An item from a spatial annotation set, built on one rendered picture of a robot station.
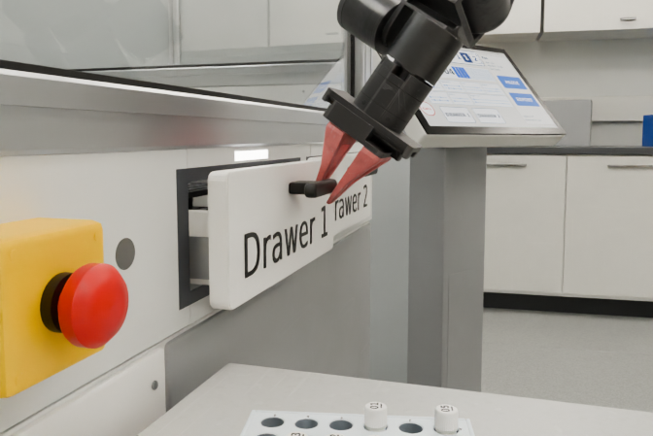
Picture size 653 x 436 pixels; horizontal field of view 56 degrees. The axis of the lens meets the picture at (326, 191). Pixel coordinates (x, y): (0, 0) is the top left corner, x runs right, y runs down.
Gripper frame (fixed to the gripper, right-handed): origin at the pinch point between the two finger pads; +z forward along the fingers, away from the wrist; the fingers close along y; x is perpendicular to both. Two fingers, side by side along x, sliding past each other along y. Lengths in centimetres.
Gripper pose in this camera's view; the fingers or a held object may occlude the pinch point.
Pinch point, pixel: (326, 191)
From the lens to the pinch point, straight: 63.2
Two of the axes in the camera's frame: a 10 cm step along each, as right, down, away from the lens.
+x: -2.9, 0.9, -9.5
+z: -5.5, 8.0, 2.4
